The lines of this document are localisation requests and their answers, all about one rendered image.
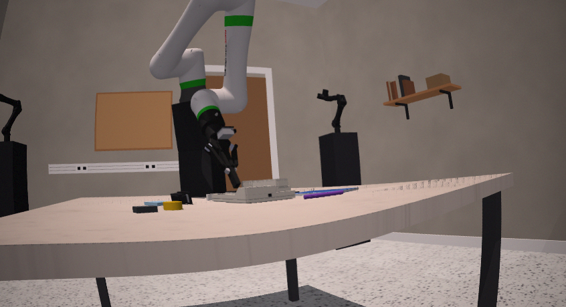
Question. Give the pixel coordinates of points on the yellow short cylinder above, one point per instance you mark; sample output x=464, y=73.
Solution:
x=172, y=206

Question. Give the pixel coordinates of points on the light blue note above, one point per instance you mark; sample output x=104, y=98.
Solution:
x=157, y=203

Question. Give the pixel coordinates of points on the purple cylinder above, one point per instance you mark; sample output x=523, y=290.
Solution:
x=323, y=194

